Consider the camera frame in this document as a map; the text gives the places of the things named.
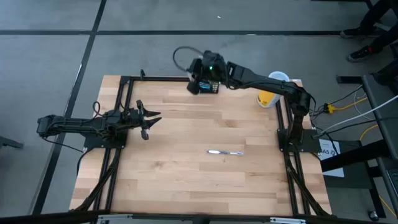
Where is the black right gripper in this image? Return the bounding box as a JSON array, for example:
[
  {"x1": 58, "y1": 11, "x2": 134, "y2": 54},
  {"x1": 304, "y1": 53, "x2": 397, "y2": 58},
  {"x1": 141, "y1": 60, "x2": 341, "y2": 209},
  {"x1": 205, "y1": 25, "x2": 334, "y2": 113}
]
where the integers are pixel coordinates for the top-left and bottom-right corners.
[{"x1": 186, "y1": 50, "x2": 229, "y2": 95}]

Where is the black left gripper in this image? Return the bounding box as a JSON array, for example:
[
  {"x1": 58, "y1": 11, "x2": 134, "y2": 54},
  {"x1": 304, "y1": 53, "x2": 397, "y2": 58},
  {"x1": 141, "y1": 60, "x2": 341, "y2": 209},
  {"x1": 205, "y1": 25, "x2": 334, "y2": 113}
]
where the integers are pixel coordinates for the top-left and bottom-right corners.
[{"x1": 123, "y1": 99, "x2": 163, "y2": 141}]

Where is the yellow white wipes canister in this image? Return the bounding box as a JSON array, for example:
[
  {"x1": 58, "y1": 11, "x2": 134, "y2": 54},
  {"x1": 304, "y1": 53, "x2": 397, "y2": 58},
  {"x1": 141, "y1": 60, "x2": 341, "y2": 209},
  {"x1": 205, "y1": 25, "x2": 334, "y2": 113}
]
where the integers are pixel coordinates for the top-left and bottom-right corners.
[{"x1": 256, "y1": 70, "x2": 291, "y2": 109}]

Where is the blue white wrapped toothbrush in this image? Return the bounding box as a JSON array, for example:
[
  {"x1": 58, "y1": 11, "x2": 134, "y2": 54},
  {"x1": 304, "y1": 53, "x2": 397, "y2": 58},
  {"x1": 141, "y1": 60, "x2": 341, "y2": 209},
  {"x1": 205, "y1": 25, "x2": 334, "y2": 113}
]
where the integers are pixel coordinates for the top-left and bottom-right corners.
[{"x1": 206, "y1": 149, "x2": 244, "y2": 157}]

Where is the grey furniture leg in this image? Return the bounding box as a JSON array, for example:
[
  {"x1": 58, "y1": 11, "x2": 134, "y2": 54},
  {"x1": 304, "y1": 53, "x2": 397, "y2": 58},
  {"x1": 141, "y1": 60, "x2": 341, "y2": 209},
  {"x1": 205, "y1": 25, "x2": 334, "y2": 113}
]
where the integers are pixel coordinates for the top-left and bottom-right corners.
[{"x1": 0, "y1": 136, "x2": 25, "y2": 149}]

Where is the white paper sign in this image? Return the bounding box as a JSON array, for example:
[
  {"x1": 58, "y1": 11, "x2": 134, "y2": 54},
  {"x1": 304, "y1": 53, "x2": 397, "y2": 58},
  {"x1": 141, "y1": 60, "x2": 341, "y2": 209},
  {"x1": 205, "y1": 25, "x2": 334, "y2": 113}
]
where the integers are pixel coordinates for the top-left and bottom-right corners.
[{"x1": 318, "y1": 139, "x2": 345, "y2": 178}]

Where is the person's shoe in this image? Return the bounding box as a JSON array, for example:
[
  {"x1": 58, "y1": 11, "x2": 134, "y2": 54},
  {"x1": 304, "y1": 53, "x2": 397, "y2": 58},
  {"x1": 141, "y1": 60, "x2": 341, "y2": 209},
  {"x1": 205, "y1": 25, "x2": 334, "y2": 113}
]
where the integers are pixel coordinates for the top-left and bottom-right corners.
[
  {"x1": 340, "y1": 26, "x2": 374, "y2": 40},
  {"x1": 347, "y1": 45, "x2": 376, "y2": 62}
]

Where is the black stand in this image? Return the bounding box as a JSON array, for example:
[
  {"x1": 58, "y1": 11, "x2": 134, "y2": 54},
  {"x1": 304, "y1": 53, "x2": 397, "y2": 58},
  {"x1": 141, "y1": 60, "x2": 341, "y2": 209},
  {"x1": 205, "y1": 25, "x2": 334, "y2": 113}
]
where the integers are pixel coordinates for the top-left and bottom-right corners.
[{"x1": 320, "y1": 139, "x2": 393, "y2": 172}]

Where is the dark grey desk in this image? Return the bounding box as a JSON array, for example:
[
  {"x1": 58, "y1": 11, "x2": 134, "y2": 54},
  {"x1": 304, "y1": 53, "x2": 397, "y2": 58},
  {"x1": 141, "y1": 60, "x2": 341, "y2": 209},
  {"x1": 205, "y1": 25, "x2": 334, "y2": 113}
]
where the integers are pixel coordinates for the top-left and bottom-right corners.
[{"x1": 362, "y1": 73, "x2": 398, "y2": 215}]

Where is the person's leg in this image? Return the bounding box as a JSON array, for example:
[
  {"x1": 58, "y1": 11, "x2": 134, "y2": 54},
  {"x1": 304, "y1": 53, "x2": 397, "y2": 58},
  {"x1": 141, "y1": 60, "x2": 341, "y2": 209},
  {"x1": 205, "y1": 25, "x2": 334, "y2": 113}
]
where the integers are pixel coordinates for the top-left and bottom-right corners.
[
  {"x1": 360, "y1": 0, "x2": 398, "y2": 32},
  {"x1": 371, "y1": 23, "x2": 398, "y2": 54}
]

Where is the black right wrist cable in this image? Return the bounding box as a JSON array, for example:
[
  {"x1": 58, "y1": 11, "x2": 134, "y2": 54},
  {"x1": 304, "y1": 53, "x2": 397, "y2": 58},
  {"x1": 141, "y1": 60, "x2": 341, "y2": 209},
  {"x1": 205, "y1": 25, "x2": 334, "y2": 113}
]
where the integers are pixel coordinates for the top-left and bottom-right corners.
[{"x1": 172, "y1": 45, "x2": 206, "y2": 73}]

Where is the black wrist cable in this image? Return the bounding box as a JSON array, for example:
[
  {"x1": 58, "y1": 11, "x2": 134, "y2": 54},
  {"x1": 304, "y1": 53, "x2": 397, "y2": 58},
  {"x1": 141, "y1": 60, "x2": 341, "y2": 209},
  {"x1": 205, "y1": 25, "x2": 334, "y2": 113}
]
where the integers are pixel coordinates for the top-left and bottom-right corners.
[
  {"x1": 172, "y1": 45, "x2": 206, "y2": 73},
  {"x1": 92, "y1": 101, "x2": 103, "y2": 118}
]

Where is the black aluminium table frame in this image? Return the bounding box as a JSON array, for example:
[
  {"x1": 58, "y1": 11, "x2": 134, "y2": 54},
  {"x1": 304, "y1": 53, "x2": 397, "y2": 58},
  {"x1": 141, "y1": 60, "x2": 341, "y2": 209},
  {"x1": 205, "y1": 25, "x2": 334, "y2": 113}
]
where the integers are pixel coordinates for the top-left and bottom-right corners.
[{"x1": 74, "y1": 69, "x2": 331, "y2": 218}]

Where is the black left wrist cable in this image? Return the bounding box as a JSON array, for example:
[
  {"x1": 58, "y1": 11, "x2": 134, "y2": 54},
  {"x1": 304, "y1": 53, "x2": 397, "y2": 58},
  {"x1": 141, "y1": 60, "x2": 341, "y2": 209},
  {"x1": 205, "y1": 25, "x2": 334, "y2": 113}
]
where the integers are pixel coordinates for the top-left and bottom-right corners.
[{"x1": 92, "y1": 101, "x2": 103, "y2": 118}]

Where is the black frame bar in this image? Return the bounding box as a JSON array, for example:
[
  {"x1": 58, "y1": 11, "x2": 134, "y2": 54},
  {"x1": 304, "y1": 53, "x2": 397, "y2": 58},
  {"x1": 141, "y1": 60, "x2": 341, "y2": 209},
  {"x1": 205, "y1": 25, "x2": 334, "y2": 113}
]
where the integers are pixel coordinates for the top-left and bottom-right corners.
[{"x1": 0, "y1": 210, "x2": 398, "y2": 224}]

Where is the yellow cable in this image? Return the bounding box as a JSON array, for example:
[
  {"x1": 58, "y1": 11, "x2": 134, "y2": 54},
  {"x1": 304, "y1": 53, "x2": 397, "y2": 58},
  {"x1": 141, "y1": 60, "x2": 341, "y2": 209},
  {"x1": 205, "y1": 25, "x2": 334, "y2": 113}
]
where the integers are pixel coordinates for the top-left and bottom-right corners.
[{"x1": 323, "y1": 96, "x2": 398, "y2": 212}]

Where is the white cable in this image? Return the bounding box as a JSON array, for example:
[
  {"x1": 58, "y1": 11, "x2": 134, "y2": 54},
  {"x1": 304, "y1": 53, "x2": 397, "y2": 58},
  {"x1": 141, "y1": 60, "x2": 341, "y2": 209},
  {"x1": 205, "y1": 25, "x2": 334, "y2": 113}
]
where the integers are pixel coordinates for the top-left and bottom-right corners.
[{"x1": 312, "y1": 94, "x2": 398, "y2": 139}]

